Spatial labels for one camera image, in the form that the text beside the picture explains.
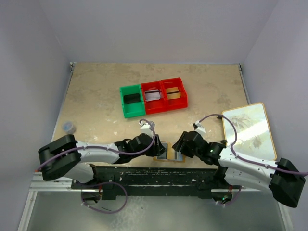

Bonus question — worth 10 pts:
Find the white board with wooden frame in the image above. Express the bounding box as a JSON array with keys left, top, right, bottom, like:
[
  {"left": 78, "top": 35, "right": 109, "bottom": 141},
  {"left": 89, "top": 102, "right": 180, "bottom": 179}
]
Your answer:
[{"left": 222, "top": 103, "right": 277, "bottom": 160}]

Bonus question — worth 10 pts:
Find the red bin with silver card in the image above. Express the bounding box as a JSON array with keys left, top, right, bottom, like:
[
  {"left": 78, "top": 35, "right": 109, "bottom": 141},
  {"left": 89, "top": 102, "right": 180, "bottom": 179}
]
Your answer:
[{"left": 141, "top": 81, "right": 167, "bottom": 115}]

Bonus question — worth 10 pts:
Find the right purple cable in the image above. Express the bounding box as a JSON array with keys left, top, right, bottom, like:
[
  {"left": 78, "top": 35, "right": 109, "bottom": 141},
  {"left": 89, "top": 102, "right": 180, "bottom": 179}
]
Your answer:
[{"left": 193, "top": 114, "right": 308, "bottom": 207}]

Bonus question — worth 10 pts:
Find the aluminium frame rail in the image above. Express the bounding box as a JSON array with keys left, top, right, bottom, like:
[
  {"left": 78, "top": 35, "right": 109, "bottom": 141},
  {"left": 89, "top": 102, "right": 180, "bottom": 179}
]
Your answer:
[{"left": 29, "top": 172, "right": 72, "bottom": 192}]

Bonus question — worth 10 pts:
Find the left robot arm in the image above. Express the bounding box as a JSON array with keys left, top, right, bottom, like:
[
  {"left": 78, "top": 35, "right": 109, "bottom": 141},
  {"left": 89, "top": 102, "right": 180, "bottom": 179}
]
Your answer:
[{"left": 37, "top": 133, "right": 166, "bottom": 183}]

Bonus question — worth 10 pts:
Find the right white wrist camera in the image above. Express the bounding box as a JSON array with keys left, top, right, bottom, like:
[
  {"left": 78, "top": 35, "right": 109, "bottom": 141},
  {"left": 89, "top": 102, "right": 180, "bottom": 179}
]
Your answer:
[{"left": 193, "top": 120, "right": 206, "bottom": 136}]

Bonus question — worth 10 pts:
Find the green plastic bin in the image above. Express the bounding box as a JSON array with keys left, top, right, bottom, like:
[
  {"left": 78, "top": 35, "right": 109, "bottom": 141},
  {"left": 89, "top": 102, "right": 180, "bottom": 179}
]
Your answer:
[{"left": 119, "top": 84, "right": 146, "bottom": 118}]

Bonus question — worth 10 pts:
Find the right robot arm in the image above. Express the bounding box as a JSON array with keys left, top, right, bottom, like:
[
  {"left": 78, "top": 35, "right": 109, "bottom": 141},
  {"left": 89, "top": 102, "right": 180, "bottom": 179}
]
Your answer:
[{"left": 172, "top": 131, "right": 307, "bottom": 208}]

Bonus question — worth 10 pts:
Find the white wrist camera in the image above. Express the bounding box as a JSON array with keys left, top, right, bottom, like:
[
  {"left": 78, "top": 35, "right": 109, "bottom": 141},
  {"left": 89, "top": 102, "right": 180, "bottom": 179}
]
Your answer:
[
  {"left": 193, "top": 120, "right": 206, "bottom": 136},
  {"left": 139, "top": 120, "right": 155, "bottom": 131}
]

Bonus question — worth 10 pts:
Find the red bin with gold card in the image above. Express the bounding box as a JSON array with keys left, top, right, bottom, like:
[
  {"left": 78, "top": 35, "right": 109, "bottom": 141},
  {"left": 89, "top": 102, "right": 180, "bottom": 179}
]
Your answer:
[{"left": 160, "top": 78, "right": 188, "bottom": 111}]

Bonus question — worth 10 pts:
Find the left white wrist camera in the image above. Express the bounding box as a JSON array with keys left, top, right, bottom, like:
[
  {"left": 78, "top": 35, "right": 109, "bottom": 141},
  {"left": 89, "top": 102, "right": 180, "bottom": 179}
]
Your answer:
[{"left": 139, "top": 120, "right": 155, "bottom": 131}]

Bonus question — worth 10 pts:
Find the gold card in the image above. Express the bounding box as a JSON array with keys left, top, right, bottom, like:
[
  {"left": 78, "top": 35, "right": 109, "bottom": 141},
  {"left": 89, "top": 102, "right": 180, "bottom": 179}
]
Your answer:
[{"left": 166, "top": 87, "right": 181, "bottom": 100}]

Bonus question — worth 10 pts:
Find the black card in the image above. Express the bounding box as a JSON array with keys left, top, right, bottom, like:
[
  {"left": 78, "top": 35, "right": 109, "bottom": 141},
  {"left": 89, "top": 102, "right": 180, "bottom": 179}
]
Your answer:
[{"left": 123, "top": 93, "right": 141, "bottom": 104}]

